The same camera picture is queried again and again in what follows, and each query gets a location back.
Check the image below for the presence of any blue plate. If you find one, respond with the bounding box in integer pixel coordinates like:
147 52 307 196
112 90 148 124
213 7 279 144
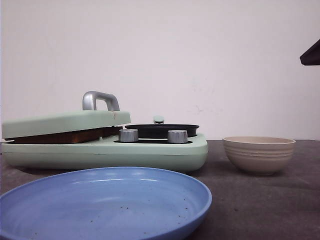
0 167 212 240

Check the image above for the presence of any grey table cloth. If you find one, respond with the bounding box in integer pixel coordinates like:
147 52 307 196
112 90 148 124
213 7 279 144
0 139 320 240

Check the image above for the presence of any beige ribbed bowl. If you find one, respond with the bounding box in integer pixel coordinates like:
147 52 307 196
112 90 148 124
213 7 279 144
223 136 296 175

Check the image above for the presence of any mint green breakfast maker base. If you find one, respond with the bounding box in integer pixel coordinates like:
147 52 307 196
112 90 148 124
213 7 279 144
1 133 208 173

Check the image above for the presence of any small black frying pan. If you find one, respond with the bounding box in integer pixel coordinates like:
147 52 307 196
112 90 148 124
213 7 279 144
125 116 200 139

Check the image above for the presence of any right silver knob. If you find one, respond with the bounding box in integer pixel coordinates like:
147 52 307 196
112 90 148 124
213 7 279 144
167 129 188 144

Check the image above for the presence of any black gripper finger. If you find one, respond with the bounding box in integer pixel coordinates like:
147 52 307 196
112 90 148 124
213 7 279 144
299 39 320 66

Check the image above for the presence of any toast slice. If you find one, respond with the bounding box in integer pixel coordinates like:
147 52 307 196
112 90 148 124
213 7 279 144
5 126 123 144

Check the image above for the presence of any mint green breakfast maker lid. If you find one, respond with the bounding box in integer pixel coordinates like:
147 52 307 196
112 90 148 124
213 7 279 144
1 91 131 140

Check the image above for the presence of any left silver knob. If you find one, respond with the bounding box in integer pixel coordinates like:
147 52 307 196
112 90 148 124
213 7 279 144
118 129 139 143

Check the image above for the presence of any silver knob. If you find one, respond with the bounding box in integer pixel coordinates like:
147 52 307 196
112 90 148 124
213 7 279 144
167 129 188 144
118 129 139 143

